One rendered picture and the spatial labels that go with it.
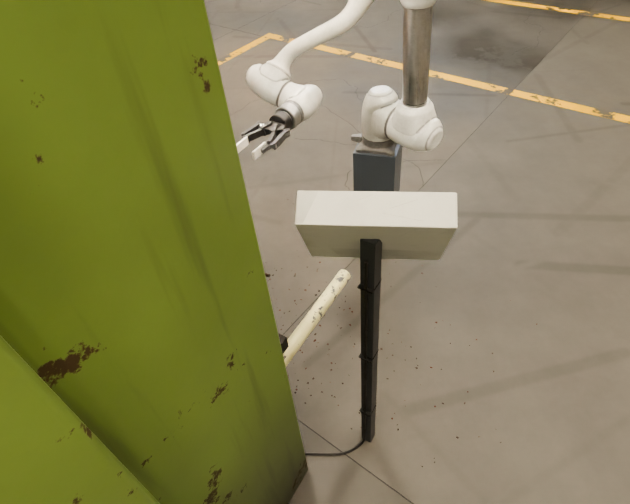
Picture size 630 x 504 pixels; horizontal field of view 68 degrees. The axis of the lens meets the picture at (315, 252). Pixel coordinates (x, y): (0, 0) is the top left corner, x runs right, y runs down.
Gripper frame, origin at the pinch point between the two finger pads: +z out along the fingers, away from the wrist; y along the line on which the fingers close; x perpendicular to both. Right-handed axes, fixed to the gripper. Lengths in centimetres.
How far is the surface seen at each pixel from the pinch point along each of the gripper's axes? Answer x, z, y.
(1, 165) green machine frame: 59, 82, -44
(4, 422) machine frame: 42, 98, -54
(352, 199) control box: 19, 29, -54
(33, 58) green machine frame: 66, 74, -44
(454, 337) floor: -100, -33, -71
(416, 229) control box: 15, 27, -69
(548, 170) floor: -100, -179, -78
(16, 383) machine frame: 45, 95, -54
